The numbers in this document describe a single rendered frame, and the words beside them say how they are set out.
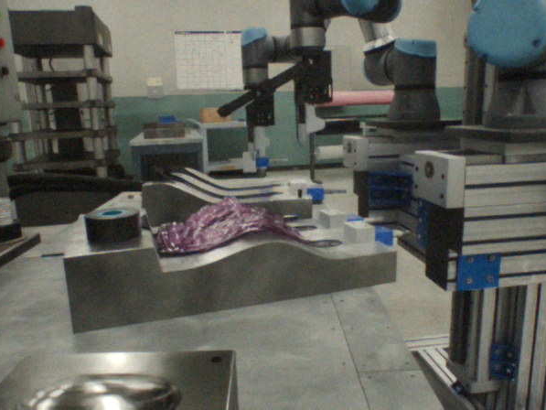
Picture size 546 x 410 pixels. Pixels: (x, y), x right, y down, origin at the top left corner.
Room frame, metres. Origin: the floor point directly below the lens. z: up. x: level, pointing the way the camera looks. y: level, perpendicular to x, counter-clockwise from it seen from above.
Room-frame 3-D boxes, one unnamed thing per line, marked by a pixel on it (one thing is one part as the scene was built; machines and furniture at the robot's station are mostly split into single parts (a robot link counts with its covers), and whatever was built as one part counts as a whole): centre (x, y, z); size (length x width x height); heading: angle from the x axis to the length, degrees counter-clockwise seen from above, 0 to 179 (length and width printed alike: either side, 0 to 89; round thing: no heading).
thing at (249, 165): (1.35, 0.00, 0.93); 0.13 x 0.05 x 0.05; 90
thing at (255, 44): (1.36, 0.02, 1.25); 0.09 x 0.08 x 0.11; 109
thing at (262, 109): (1.35, 0.02, 1.09); 0.09 x 0.08 x 0.12; 90
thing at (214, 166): (6.98, 0.58, 0.47); 1.10 x 0.52 x 0.94; 108
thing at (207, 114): (6.96, 0.75, 0.94); 0.41 x 0.33 x 0.29; 108
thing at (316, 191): (1.06, -0.12, 0.89); 0.13 x 0.05 x 0.05; 90
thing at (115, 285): (0.77, 0.07, 0.86); 0.50 x 0.26 x 0.11; 107
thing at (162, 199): (1.13, 0.15, 0.87); 0.50 x 0.26 x 0.14; 90
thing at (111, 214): (0.67, 0.23, 0.93); 0.08 x 0.08 x 0.04
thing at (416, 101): (1.38, -0.44, 1.09); 0.15 x 0.15 x 0.10
